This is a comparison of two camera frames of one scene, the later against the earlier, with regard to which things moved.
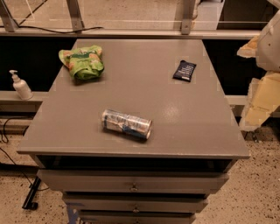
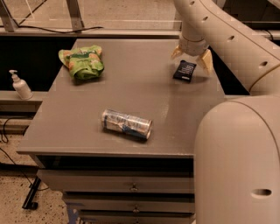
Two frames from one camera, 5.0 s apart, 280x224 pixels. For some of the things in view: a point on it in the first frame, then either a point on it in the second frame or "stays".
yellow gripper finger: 249,50 -> 206,61
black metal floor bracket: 28,203 stays
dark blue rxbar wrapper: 184,71 stays
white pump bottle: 21,87 stays
